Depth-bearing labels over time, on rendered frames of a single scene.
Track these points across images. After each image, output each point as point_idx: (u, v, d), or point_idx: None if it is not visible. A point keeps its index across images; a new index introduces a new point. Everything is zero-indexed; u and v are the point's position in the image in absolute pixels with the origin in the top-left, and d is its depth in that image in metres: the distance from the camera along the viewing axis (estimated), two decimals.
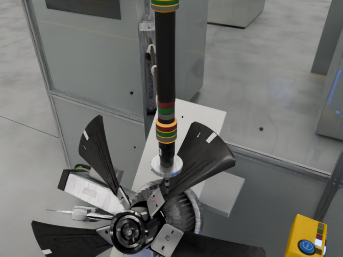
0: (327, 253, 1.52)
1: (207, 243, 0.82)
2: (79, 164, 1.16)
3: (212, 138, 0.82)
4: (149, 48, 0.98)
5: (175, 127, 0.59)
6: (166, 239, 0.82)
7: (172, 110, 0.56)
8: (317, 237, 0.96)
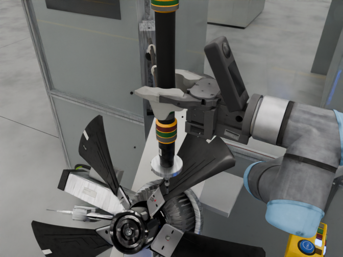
0: (327, 253, 1.52)
1: (207, 243, 0.82)
2: (79, 164, 1.16)
3: (212, 138, 0.82)
4: (149, 48, 0.98)
5: (175, 127, 0.59)
6: (166, 239, 0.82)
7: (172, 110, 0.56)
8: (317, 237, 0.96)
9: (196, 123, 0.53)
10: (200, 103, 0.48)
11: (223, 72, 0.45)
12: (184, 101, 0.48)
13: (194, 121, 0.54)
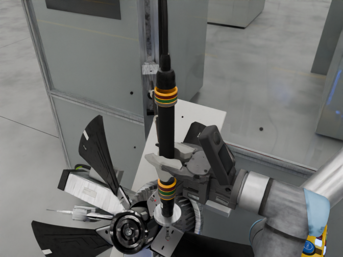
0: (327, 253, 1.52)
1: (207, 243, 0.82)
2: (79, 164, 1.16)
3: None
4: (151, 93, 1.08)
5: (174, 187, 0.69)
6: (166, 239, 0.82)
7: None
8: (317, 237, 0.96)
9: (192, 189, 0.63)
10: (192, 178, 0.58)
11: (214, 157, 0.55)
12: (179, 174, 0.58)
13: (191, 187, 0.63)
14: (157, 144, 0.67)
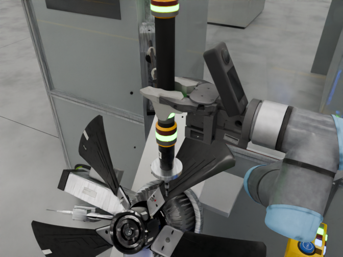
0: (327, 253, 1.52)
1: (207, 241, 0.81)
2: (79, 164, 1.16)
3: None
4: (149, 50, 0.99)
5: (175, 131, 0.59)
6: (166, 240, 0.83)
7: (172, 114, 0.57)
8: (317, 237, 0.96)
9: (196, 127, 0.54)
10: (196, 107, 0.49)
11: (222, 78, 0.46)
12: (180, 104, 0.49)
13: (194, 126, 0.54)
14: (154, 80, 0.58)
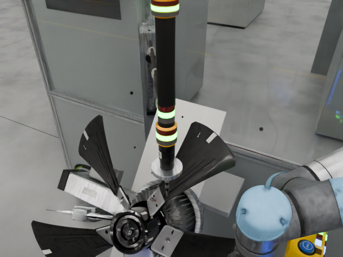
0: (327, 253, 1.52)
1: (207, 241, 0.81)
2: (79, 164, 1.16)
3: (212, 138, 0.82)
4: (149, 50, 0.99)
5: (175, 131, 0.59)
6: (166, 240, 0.83)
7: (172, 114, 0.57)
8: (317, 237, 0.96)
9: None
10: None
11: None
12: None
13: None
14: None
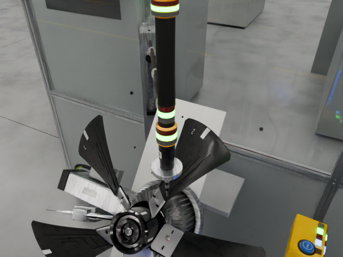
0: (327, 253, 1.52)
1: None
2: (79, 164, 1.16)
3: None
4: (149, 50, 0.99)
5: (175, 131, 0.59)
6: None
7: (172, 114, 0.57)
8: (317, 237, 0.96)
9: None
10: None
11: None
12: None
13: None
14: None
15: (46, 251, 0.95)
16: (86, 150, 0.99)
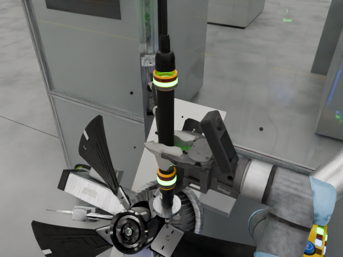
0: (327, 253, 1.52)
1: None
2: (79, 164, 1.16)
3: None
4: (150, 84, 1.06)
5: (174, 176, 0.67)
6: None
7: None
8: (317, 237, 0.96)
9: (193, 178, 0.61)
10: (193, 165, 0.56)
11: (216, 143, 0.53)
12: (180, 161, 0.56)
13: (191, 176, 0.61)
14: (156, 132, 0.65)
15: (46, 251, 0.95)
16: (86, 150, 0.99)
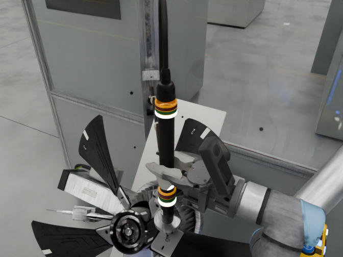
0: (327, 253, 1.52)
1: None
2: (79, 164, 1.16)
3: None
4: (151, 99, 1.10)
5: (174, 195, 0.70)
6: None
7: None
8: None
9: (192, 198, 0.65)
10: (192, 187, 0.59)
11: (214, 168, 0.57)
12: (179, 184, 0.60)
13: (190, 196, 0.65)
14: (157, 153, 0.69)
15: (46, 251, 0.95)
16: (86, 150, 0.99)
